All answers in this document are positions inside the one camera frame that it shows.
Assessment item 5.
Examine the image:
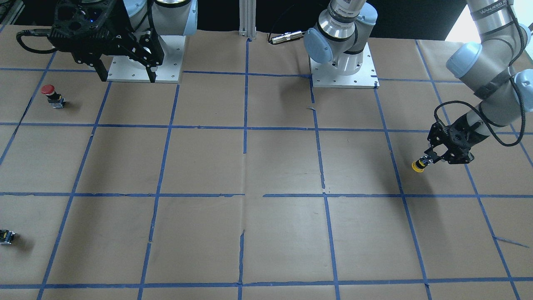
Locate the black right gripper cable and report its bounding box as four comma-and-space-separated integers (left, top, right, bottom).
16, 29, 57, 54

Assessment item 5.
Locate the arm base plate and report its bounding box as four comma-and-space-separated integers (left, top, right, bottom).
106, 35, 186, 84
309, 43, 380, 89

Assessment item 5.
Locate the silver cable connector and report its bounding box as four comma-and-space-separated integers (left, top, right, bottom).
268, 30, 305, 45

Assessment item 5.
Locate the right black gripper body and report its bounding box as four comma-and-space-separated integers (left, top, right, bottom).
47, 0, 140, 65

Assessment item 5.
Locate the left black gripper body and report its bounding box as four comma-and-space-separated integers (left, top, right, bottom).
429, 115, 479, 165

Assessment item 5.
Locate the red push button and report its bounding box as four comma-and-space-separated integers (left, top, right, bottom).
40, 84, 65, 109

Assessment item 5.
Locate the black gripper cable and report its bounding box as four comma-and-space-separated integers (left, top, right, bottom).
16, 29, 57, 54
433, 23, 531, 147

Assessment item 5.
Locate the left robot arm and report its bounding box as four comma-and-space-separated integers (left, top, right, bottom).
304, 0, 532, 172

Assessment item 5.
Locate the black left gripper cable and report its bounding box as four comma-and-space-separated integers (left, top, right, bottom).
433, 23, 531, 147

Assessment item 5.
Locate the aluminium frame post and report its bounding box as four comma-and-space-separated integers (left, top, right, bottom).
239, 0, 257, 40

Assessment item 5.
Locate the yellow push button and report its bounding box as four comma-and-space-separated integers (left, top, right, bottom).
411, 155, 433, 173

